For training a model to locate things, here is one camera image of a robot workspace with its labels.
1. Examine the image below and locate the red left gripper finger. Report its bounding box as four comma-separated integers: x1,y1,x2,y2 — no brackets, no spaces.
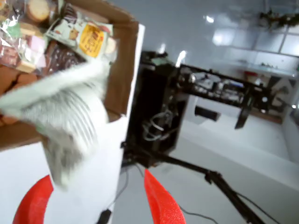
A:
13,174,55,224

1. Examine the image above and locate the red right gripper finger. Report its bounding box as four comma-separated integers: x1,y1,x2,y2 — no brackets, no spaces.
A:
143,169,186,224

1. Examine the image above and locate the green white snack packet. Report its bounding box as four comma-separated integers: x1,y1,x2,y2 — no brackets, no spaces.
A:
0,61,110,191

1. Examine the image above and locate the dark brown snack packet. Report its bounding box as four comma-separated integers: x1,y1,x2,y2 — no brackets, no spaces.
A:
45,41,86,75

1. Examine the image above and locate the clear plastic snack bag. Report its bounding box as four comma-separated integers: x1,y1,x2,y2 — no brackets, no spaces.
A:
0,0,59,75

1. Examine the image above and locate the yellow label snack packet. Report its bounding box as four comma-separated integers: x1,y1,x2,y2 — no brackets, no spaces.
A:
45,17,117,59

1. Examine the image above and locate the black equipment rack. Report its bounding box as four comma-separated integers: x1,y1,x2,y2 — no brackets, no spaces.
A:
127,50,190,168

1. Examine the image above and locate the brown cardboard box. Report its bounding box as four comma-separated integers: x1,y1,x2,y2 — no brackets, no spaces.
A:
0,0,140,152

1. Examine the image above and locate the black frame with electronics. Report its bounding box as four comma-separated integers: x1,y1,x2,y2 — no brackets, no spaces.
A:
176,64,278,129

